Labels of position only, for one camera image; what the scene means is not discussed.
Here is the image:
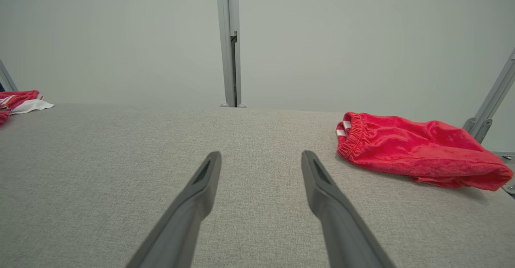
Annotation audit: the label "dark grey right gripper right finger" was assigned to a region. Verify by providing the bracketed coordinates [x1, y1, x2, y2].
[301, 150, 397, 268]

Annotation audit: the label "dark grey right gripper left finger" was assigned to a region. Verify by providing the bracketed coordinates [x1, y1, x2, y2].
[126, 151, 222, 268]

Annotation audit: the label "red and white t-shirt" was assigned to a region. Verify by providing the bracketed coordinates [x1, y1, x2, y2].
[0, 90, 54, 126]

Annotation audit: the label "red shorts with white stripes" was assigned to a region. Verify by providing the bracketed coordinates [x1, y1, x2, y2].
[336, 112, 514, 191]

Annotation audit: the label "grey diagonal metal strut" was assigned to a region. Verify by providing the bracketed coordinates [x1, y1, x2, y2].
[463, 49, 515, 144]
[0, 59, 19, 92]

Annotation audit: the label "grey vertical partition post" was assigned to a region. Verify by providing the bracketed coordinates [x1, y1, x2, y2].
[216, 0, 247, 108]

